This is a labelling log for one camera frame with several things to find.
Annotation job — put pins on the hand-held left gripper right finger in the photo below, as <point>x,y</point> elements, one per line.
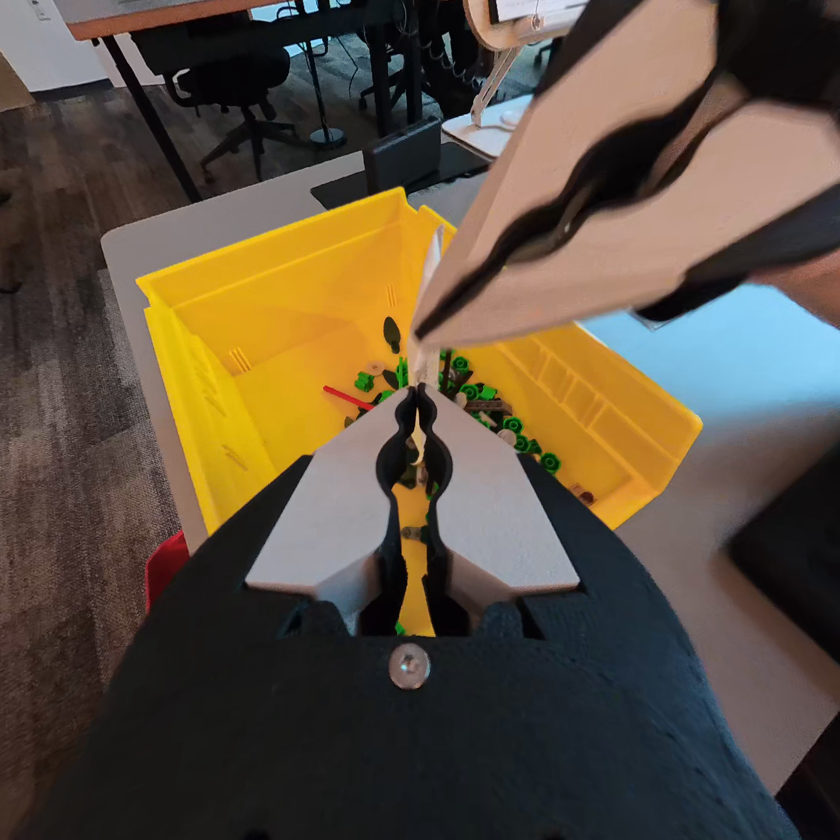
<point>505,525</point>

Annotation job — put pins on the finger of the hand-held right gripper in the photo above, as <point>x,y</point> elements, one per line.
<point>689,210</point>
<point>590,98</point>

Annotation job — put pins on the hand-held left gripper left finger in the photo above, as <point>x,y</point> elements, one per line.
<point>321,525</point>

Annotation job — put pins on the white paper bag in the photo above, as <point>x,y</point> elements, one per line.
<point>420,367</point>

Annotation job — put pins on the yellow plastic bin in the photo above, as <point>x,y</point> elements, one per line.
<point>275,315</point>

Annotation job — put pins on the grey desk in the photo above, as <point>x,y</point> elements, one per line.
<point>689,590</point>

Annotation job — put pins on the black desk mat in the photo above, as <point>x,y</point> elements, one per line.
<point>341,193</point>

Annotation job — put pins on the long wooden background desk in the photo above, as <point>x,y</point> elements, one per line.
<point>164,16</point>

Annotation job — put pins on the instruction board on stand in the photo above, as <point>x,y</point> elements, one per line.
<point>499,98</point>

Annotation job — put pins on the pile of green toy pieces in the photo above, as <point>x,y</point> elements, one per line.
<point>485,407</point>

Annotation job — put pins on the red toy rod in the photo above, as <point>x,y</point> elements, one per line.
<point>348,397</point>

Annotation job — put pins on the red plastic bin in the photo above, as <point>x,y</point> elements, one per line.
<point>167,571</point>

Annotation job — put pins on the black case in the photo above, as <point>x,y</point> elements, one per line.
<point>400,157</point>

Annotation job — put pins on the dark green toy leaf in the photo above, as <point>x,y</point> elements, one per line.
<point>392,334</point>

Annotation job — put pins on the black pole stand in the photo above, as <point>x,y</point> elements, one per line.
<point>327,134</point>

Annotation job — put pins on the black office chair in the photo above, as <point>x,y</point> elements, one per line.
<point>223,72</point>

